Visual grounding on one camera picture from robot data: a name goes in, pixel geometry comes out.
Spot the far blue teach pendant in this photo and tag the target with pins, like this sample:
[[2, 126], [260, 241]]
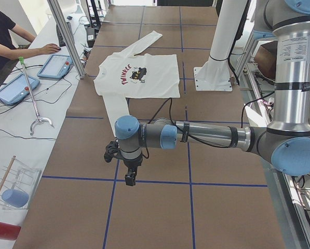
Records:
[[56, 67]]

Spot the aluminium side frame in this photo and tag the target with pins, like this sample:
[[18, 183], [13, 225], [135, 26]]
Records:
[[290, 195]]

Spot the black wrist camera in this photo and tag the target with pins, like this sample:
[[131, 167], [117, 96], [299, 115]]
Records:
[[111, 151]]

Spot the near blue teach pendant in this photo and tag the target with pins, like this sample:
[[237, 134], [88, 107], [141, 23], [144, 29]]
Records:
[[15, 91]]

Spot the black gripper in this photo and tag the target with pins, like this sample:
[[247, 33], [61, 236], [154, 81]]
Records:
[[132, 163]]

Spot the wooden stick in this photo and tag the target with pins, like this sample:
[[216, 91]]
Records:
[[7, 172]]

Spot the silver reacher grabber tool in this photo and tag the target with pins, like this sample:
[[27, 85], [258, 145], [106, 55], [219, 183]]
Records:
[[39, 119]]

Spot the aluminium frame post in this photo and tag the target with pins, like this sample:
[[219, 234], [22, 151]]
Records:
[[67, 36]]

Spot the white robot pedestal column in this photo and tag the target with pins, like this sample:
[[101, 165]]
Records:
[[214, 75]]

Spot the white long-sleeve printed shirt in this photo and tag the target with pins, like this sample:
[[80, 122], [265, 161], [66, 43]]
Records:
[[131, 74]]

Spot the clear acrylic rack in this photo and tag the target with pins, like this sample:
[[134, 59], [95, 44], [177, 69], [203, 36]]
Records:
[[21, 177]]

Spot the black keyboard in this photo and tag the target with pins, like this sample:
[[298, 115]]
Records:
[[59, 34]]

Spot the red cylinder bottle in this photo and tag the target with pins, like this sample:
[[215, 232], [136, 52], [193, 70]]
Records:
[[9, 231]]

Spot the black power adapter box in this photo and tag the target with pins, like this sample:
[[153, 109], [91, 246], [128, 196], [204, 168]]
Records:
[[91, 36]]

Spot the person's right hand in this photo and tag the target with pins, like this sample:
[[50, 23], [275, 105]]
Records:
[[49, 49]]

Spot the person in black shirt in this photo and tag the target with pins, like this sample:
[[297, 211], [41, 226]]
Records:
[[8, 52]]

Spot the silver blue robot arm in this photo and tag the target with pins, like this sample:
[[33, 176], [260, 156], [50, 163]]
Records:
[[284, 142]]

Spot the light blue cup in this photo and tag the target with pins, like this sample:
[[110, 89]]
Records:
[[15, 197]]

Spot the blue teach pendant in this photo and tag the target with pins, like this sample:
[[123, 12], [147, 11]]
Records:
[[56, 67], [15, 91]]

